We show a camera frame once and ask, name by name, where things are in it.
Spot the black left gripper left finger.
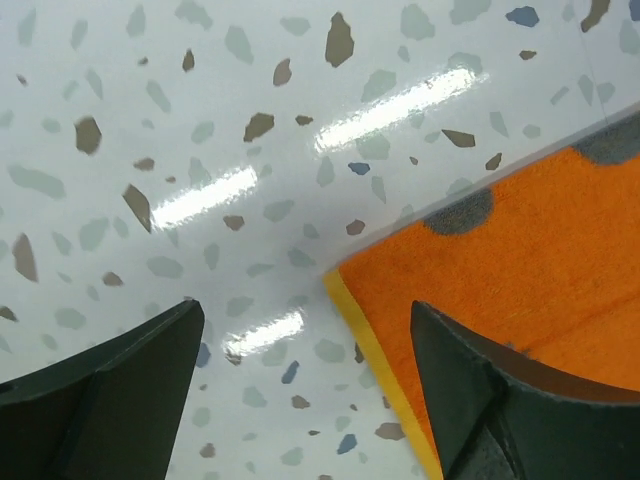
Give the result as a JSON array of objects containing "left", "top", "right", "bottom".
[{"left": 1, "top": 300, "right": 205, "bottom": 480}]

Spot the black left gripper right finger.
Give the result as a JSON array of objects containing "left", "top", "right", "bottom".
[{"left": 411, "top": 302, "right": 639, "bottom": 479}]

